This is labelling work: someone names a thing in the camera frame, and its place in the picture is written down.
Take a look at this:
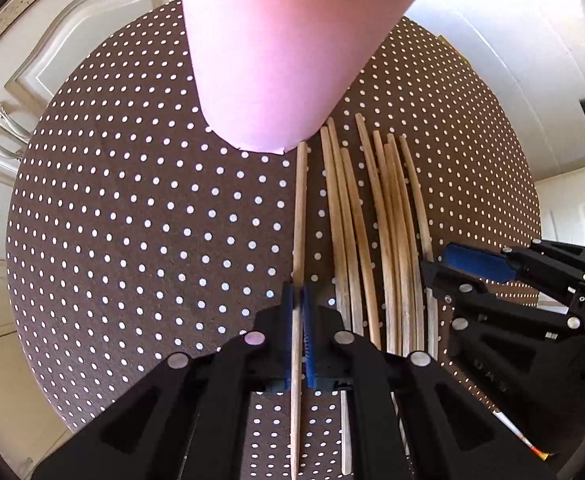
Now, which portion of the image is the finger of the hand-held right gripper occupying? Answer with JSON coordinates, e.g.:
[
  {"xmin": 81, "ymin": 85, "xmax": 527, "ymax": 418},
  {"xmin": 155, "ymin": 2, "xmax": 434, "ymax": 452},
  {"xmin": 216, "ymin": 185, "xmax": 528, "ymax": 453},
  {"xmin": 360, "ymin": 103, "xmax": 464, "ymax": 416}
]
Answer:
[
  {"xmin": 421, "ymin": 259, "xmax": 585, "ymax": 361},
  {"xmin": 445, "ymin": 239, "xmax": 585, "ymax": 311}
]

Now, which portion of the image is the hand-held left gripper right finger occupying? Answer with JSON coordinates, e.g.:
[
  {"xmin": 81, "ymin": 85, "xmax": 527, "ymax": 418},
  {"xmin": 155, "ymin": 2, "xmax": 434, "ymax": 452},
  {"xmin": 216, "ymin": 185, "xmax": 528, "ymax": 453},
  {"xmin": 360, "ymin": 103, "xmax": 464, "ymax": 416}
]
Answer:
[{"xmin": 301, "ymin": 282, "xmax": 559, "ymax": 480}]

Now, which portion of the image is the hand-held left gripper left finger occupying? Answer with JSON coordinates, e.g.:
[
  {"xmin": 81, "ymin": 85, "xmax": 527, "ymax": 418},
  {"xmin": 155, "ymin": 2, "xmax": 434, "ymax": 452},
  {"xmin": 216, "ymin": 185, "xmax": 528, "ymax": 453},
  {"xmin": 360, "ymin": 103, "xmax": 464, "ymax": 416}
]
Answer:
[{"xmin": 31, "ymin": 282, "xmax": 299, "ymax": 480}]

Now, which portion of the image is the row of wooden chopsticks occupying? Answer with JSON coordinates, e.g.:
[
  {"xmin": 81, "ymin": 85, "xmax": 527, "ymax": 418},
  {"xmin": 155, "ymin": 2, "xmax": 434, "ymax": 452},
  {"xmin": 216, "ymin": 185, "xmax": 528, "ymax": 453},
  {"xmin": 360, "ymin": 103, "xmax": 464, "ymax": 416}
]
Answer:
[{"xmin": 319, "ymin": 112, "xmax": 440, "ymax": 476}]

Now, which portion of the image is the long wooden chopstick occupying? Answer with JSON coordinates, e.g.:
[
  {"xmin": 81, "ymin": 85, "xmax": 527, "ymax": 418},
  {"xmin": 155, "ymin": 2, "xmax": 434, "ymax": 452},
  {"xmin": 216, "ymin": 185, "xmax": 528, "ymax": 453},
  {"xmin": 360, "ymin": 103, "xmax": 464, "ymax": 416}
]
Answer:
[{"xmin": 289, "ymin": 141, "xmax": 309, "ymax": 480}]

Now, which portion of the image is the pink paper cup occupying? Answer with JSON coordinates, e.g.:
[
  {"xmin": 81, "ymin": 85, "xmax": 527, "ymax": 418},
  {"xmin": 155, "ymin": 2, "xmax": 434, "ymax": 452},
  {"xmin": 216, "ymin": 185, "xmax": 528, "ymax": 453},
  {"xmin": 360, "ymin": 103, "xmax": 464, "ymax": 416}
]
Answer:
[{"xmin": 177, "ymin": 0, "xmax": 427, "ymax": 156}]

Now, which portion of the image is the white orange stick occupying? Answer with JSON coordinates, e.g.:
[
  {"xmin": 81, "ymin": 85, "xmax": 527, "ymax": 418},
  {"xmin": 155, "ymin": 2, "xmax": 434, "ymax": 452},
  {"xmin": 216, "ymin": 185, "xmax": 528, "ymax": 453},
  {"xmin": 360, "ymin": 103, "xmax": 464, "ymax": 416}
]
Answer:
[{"xmin": 492, "ymin": 409, "xmax": 550, "ymax": 457}]

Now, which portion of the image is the metal cabinet handle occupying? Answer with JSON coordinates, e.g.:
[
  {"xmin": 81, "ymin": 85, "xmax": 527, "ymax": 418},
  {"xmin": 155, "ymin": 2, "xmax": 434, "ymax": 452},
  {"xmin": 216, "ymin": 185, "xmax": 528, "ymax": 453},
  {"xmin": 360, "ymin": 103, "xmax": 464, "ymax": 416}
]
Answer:
[
  {"xmin": 0, "ymin": 129, "xmax": 23, "ymax": 162},
  {"xmin": 0, "ymin": 102, "xmax": 30, "ymax": 138}
]

